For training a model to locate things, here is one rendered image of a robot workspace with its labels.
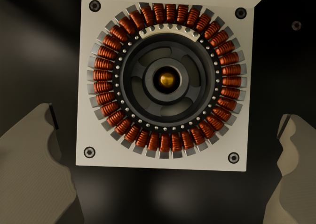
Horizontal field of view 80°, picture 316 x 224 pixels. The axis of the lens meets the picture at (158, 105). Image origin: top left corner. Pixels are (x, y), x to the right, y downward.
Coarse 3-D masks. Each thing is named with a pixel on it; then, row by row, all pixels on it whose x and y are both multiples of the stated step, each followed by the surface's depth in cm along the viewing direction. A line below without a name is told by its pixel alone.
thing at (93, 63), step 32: (128, 32) 13; (160, 32) 13; (192, 32) 13; (224, 32) 13; (96, 64) 13; (128, 64) 14; (160, 64) 14; (224, 64) 13; (96, 96) 13; (128, 96) 14; (160, 96) 14; (192, 96) 15; (224, 96) 13; (128, 128) 13; (160, 128) 13; (192, 128) 13; (224, 128) 13
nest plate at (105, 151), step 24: (96, 0) 16; (96, 24) 16; (240, 24) 16; (168, 48) 16; (240, 48) 17; (192, 72) 16; (144, 96) 16; (96, 120) 16; (240, 120) 17; (96, 144) 16; (120, 144) 17; (216, 144) 17; (240, 144) 17; (192, 168) 17; (216, 168) 17; (240, 168) 17
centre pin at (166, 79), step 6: (162, 72) 14; (168, 72) 14; (174, 72) 14; (156, 78) 14; (162, 78) 14; (168, 78) 14; (174, 78) 14; (156, 84) 14; (162, 84) 14; (168, 84) 14; (174, 84) 14; (162, 90) 14; (168, 90) 14
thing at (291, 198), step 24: (288, 120) 10; (288, 144) 8; (312, 144) 8; (288, 168) 8; (312, 168) 7; (288, 192) 6; (312, 192) 6; (264, 216) 7; (288, 216) 5; (312, 216) 5
